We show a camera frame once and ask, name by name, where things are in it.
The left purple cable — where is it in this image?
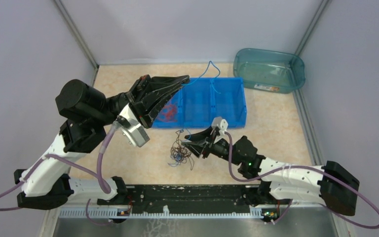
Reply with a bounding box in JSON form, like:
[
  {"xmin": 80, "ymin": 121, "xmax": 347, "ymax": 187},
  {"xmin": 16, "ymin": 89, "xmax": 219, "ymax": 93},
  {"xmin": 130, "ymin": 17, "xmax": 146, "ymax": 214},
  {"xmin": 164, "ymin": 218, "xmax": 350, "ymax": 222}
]
[{"xmin": 0, "ymin": 122, "xmax": 120, "ymax": 212}]

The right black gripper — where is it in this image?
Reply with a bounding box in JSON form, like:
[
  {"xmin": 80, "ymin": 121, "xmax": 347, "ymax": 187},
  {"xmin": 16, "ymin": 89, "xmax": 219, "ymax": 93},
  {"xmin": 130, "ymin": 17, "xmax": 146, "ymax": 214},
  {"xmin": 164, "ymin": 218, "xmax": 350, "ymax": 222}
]
[{"xmin": 182, "ymin": 125, "xmax": 242, "ymax": 165}]

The bundle of cables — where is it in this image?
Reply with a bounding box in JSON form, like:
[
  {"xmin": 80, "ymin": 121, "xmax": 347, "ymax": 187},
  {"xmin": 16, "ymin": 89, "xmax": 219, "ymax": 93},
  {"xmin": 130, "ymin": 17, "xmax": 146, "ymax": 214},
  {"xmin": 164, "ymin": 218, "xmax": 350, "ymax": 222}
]
[{"xmin": 167, "ymin": 129, "xmax": 195, "ymax": 171}]

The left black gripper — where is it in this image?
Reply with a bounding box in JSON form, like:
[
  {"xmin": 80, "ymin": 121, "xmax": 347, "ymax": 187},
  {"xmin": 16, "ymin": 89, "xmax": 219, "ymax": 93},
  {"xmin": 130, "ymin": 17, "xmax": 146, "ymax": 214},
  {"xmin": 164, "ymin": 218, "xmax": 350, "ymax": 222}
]
[{"xmin": 93, "ymin": 73, "xmax": 190, "ymax": 127}]

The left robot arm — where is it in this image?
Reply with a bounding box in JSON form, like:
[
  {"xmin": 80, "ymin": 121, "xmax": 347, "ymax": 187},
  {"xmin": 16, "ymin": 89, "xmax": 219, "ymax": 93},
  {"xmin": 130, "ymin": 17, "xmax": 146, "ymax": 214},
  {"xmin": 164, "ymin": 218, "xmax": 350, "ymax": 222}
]
[{"xmin": 14, "ymin": 75, "xmax": 190, "ymax": 210}]

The white toothed cable strip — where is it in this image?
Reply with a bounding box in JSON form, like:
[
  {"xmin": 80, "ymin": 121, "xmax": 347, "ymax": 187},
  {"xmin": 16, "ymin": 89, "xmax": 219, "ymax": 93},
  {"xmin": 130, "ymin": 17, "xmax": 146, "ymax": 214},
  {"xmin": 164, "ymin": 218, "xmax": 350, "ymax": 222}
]
[{"xmin": 59, "ymin": 206, "xmax": 264, "ymax": 219}]

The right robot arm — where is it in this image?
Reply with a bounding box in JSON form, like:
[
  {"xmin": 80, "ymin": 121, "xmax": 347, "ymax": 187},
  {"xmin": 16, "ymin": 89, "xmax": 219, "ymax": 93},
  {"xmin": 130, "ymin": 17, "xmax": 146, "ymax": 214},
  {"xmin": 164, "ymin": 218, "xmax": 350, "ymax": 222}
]
[{"xmin": 182, "ymin": 127, "xmax": 360, "ymax": 216}]

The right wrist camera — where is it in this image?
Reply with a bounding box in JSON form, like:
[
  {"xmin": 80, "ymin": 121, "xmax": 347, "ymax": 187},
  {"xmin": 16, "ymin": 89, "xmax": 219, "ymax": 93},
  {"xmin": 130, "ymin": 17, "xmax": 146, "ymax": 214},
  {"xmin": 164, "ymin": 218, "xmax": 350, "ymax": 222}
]
[{"xmin": 211, "ymin": 117, "xmax": 228, "ymax": 136}]

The blue cable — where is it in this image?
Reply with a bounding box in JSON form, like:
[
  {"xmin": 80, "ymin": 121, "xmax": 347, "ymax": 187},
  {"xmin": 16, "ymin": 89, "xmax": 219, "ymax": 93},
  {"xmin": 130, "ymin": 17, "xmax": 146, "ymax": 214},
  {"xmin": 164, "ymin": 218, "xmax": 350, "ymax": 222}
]
[{"xmin": 180, "ymin": 61, "xmax": 223, "ymax": 138}]

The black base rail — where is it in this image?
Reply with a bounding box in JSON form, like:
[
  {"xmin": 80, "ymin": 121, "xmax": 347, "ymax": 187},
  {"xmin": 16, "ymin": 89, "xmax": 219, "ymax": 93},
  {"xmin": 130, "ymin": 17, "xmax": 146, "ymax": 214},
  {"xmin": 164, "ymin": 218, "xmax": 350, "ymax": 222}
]
[{"xmin": 124, "ymin": 184, "xmax": 268, "ymax": 216}]

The orange cable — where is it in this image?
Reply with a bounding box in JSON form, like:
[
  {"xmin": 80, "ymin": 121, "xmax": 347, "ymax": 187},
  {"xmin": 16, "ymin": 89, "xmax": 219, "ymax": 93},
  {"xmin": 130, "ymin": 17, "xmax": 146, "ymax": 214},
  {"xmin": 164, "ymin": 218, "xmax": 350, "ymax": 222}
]
[{"xmin": 160, "ymin": 103, "xmax": 179, "ymax": 122}]

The teal transparent plastic tub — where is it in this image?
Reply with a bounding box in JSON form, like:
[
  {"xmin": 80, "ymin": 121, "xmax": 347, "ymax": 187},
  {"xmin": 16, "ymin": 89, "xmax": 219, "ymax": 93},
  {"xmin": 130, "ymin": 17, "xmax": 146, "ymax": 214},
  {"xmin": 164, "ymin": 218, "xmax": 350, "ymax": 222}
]
[{"xmin": 233, "ymin": 48, "xmax": 306, "ymax": 94}]

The blue three-compartment bin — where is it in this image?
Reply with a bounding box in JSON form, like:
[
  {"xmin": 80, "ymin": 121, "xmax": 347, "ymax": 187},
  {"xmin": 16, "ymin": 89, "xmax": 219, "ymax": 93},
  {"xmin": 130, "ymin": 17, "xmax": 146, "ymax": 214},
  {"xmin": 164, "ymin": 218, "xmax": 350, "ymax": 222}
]
[{"xmin": 153, "ymin": 78, "xmax": 247, "ymax": 128}]

